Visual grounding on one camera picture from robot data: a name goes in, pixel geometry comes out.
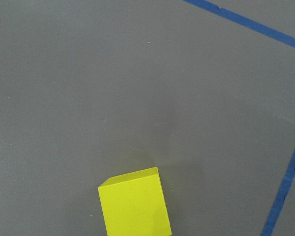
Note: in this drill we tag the yellow wooden cube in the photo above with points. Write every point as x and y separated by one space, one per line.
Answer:
133 204

